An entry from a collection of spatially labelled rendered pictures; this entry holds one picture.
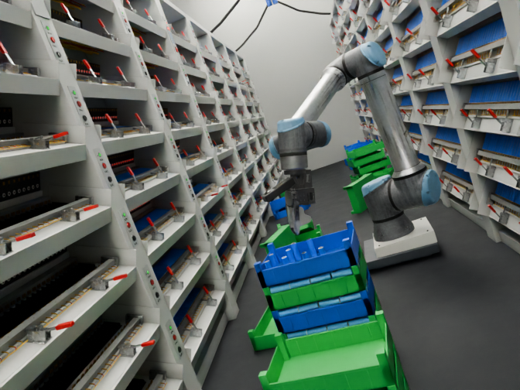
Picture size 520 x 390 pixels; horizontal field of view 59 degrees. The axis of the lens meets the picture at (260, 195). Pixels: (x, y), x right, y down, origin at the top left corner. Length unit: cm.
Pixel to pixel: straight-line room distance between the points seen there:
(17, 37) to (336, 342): 121
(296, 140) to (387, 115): 64
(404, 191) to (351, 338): 94
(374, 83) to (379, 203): 53
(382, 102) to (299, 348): 112
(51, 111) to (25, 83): 17
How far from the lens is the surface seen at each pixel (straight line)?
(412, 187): 204
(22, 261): 104
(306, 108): 180
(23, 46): 148
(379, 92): 201
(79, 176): 142
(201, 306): 198
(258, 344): 181
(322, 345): 131
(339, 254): 135
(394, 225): 215
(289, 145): 146
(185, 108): 274
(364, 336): 128
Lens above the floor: 78
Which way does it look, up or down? 8 degrees down
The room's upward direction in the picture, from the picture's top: 20 degrees counter-clockwise
